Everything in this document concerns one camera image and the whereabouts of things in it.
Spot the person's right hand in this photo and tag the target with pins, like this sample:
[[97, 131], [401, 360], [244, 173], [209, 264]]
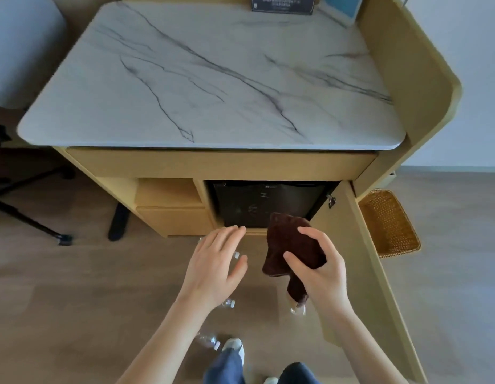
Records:
[[327, 281]]

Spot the person's left hand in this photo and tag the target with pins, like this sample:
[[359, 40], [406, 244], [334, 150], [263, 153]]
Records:
[[209, 271]]

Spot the person's right thumb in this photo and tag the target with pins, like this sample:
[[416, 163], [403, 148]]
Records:
[[297, 265]]

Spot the person's left thumb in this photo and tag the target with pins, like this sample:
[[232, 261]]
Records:
[[238, 272]]

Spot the dark brown cloth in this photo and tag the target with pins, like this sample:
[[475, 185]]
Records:
[[289, 245]]

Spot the person's right forearm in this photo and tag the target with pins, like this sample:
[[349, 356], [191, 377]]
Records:
[[359, 347]]

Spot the person's left forearm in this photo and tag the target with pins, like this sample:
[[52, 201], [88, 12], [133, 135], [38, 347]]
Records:
[[167, 343]]

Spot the clear plastic bottle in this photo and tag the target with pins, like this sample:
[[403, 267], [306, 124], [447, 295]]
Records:
[[240, 255], [229, 303], [208, 341], [298, 310]]

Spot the wooden cabinet door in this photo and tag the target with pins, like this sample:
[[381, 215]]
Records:
[[359, 283]]

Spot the black mini fridge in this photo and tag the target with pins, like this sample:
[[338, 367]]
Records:
[[267, 203]]

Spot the person's left white shoe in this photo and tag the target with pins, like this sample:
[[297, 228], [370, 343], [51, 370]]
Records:
[[234, 344]]

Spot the person's white shoe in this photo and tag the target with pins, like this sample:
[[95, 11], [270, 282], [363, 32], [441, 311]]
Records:
[[270, 380], [234, 344]]

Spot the metal key in lock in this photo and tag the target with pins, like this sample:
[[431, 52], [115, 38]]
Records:
[[331, 201]]

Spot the wooden drawer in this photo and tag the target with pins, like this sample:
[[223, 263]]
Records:
[[173, 219]]

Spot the person's left leg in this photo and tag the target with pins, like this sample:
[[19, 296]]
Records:
[[223, 367]]

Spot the person's leg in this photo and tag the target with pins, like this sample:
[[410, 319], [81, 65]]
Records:
[[299, 373], [223, 367]]

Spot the woven wicker basket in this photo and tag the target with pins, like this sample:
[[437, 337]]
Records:
[[389, 223]]

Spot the person's right leg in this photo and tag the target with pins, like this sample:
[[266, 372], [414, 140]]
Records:
[[299, 373]]

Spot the person's right white shoe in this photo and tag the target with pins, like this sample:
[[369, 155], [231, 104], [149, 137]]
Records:
[[270, 380]]

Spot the wooden desk with marble top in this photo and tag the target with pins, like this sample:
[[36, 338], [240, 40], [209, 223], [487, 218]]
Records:
[[215, 75]]

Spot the blue and white booklet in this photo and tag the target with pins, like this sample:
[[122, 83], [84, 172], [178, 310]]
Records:
[[340, 7]]

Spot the dark sign card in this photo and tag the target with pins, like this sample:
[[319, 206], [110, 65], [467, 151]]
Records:
[[282, 3]]

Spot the grey office chair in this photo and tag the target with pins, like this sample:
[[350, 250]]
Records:
[[23, 55]]

